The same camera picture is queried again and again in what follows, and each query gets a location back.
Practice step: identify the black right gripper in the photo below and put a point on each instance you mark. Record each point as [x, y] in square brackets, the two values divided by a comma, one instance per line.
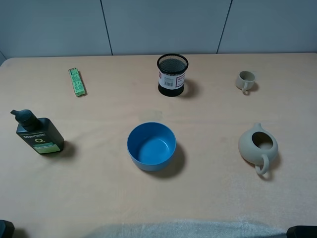
[302, 232]

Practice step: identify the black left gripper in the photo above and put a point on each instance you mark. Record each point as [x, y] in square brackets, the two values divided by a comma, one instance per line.
[6, 229]

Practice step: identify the small beige teacup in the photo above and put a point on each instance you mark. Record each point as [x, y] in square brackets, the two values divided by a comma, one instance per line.
[245, 81]

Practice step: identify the beige ceramic teapot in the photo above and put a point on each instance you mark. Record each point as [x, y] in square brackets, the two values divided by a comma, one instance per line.
[258, 147]

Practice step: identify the dark green pump bottle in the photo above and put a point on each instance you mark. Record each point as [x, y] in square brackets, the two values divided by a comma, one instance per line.
[38, 133]

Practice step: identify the green rectangular box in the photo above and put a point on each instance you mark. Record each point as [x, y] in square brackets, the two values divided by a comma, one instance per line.
[77, 82]

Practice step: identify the blue plastic bowl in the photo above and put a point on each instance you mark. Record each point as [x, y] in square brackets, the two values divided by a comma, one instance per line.
[151, 146]

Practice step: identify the black mesh pen holder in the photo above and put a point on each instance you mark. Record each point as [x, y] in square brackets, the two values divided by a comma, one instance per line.
[172, 68]

